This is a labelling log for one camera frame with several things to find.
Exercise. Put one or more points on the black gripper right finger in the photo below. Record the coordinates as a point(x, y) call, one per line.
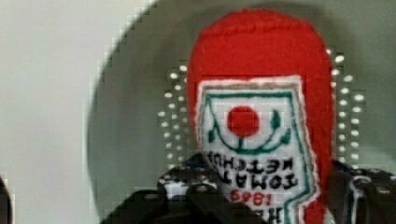
point(361, 196)

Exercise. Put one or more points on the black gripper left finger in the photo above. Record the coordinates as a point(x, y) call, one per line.
point(187, 194)

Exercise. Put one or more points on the red plush ketchup bottle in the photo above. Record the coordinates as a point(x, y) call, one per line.
point(260, 98)

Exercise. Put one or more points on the green oval strainer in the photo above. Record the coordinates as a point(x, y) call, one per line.
point(139, 126)

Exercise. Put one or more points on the black utensil holder cup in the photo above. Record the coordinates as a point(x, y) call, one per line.
point(5, 205)

